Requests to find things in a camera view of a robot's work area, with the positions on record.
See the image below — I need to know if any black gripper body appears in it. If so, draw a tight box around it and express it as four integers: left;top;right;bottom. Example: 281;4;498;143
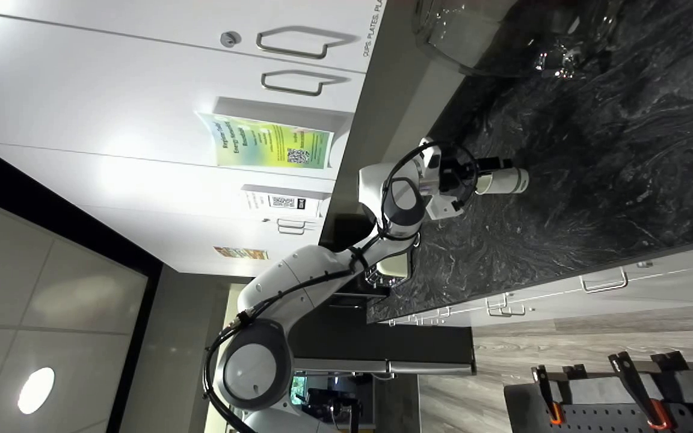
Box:
437;157;478;189

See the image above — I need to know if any white paper cup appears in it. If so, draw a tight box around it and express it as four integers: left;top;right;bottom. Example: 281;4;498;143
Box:
474;169;529;194

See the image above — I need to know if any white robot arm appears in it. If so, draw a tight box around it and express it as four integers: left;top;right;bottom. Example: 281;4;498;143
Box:
202;140;529;433

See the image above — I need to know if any small white label sign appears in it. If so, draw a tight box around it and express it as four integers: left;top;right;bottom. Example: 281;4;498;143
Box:
244;186;327;217

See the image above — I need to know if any green yellow poster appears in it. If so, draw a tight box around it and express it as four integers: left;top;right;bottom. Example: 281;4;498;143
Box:
200;113;334;170

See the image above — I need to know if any orange black clamp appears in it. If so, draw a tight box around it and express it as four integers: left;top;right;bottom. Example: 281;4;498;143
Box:
532;365;564;426

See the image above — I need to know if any round cabinet lock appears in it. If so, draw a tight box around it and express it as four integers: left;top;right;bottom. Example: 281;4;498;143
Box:
218;30;244;48

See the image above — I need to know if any upper cabinet wire handle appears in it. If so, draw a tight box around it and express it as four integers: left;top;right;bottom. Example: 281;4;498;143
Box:
256;27;353;60

